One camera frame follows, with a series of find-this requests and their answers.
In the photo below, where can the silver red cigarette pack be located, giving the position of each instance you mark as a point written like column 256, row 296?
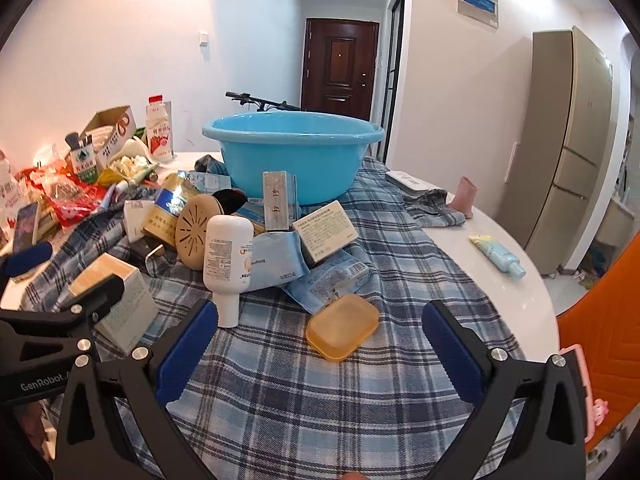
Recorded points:
column 277, row 200

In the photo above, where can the black electric bicycle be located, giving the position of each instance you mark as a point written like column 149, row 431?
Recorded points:
column 270, row 104

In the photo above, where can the pink plastic object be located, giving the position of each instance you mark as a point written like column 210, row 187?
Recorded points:
column 585, row 385

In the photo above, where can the pink cup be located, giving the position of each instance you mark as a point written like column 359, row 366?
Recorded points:
column 465, row 195

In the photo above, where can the metal hook clip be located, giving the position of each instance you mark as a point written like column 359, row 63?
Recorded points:
column 155, row 255

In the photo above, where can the cream cardboard box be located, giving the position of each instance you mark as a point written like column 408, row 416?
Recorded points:
column 132, row 312

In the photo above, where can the green white carton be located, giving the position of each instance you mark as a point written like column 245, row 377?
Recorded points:
column 82, row 162

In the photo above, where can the orange quilted chair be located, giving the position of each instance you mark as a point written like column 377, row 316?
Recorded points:
column 605, row 320

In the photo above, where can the light blue flat box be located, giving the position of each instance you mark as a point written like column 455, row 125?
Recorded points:
column 210, row 180

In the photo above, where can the red cap milk bottle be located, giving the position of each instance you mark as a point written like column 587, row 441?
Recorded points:
column 159, row 130

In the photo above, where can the black round puff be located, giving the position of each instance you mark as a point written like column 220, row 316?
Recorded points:
column 230, row 200

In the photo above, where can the orange soap bar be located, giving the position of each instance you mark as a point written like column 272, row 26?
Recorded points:
column 342, row 327

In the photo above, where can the black framed sliding door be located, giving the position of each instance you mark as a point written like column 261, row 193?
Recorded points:
column 395, row 60

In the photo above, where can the yellow blue cigarette pack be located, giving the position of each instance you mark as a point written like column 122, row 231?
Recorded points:
column 170, row 205

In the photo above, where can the small white box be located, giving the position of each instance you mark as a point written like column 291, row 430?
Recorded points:
column 135, row 220

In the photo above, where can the white lotion bottle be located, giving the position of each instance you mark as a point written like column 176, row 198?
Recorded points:
column 225, row 260

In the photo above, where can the red snack packet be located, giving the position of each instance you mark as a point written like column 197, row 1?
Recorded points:
column 75, row 205

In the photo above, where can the crumpled white wrappers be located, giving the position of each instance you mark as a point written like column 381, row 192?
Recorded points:
column 127, row 165

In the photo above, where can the blue plaid cloth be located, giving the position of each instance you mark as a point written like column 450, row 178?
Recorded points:
column 325, row 410

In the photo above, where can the light blue printed packet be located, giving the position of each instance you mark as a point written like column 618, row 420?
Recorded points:
column 330, row 275

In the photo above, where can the beige refrigerator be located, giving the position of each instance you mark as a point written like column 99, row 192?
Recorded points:
column 565, row 150

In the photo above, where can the white light switch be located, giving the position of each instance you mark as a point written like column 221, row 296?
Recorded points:
column 203, row 38

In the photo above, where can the white labelled box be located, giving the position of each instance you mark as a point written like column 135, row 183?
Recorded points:
column 325, row 230

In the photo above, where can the brown wooden door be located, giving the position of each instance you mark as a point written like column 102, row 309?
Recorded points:
column 340, row 65

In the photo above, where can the yellow blue tube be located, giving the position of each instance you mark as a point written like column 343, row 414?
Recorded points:
column 500, row 257

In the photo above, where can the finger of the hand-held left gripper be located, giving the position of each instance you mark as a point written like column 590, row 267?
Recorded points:
column 30, row 259
column 102, row 292

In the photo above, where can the open cardboard box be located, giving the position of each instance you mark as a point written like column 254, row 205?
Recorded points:
column 117, row 132

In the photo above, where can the white flat device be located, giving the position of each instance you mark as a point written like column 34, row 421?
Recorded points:
column 405, row 180

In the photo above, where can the blue wipes packet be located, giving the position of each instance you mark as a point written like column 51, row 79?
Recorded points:
column 275, row 265

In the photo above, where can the beige perforated round disc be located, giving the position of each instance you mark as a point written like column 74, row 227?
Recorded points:
column 195, row 230

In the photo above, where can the blue plastic basin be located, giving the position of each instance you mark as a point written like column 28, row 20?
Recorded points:
column 290, row 160

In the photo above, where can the dark smartphone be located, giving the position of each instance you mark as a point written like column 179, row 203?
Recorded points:
column 27, row 227

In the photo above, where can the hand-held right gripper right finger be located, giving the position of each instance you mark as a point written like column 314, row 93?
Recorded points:
column 452, row 360

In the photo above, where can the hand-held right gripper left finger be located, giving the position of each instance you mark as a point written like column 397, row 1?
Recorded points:
column 184, row 360

